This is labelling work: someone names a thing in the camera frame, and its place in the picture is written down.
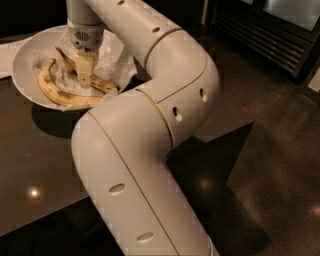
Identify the spotted banana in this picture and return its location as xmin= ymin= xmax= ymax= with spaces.
xmin=38 ymin=58 xmax=101 ymax=106
xmin=55 ymin=46 xmax=119 ymax=94

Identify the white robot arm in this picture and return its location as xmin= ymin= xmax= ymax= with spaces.
xmin=66 ymin=0 xmax=220 ymax=256

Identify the white bowl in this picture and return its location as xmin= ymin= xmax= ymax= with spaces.
xmin=12 ymin=25 xmax=137 ymax=111

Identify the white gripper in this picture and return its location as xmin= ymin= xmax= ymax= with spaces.
xmin=67 ymin=20 xmax=104 ymax=89

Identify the black glass-door refrigerator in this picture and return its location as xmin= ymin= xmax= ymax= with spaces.
xmin=210 ymin=0 xmax=320 ymax=81

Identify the white napkin on table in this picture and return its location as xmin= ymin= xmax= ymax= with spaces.
xmin=0 ymin=39 xmax=26 ymax=79

